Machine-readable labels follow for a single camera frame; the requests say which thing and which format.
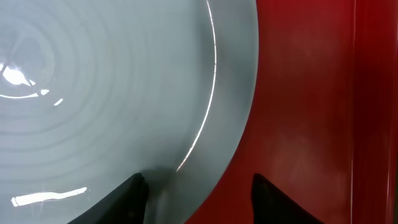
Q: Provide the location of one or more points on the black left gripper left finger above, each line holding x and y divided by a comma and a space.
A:
126, 204

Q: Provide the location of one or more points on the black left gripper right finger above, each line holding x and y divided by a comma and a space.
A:
271, 206

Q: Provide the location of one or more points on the light blue plate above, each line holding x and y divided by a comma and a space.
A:
95, 91

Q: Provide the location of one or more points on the red serving tray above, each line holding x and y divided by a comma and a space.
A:
323, 123

